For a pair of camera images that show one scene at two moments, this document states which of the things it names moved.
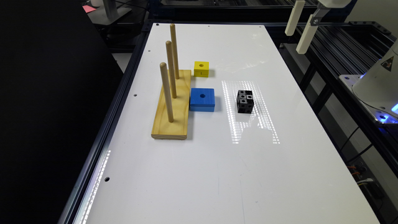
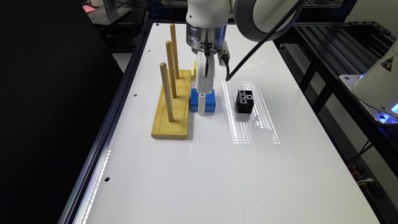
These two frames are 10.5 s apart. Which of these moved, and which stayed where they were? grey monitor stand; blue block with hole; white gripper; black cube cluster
Moved: white gripper
Stayed: grey monitor stand; blue block with hole; black cube cluster
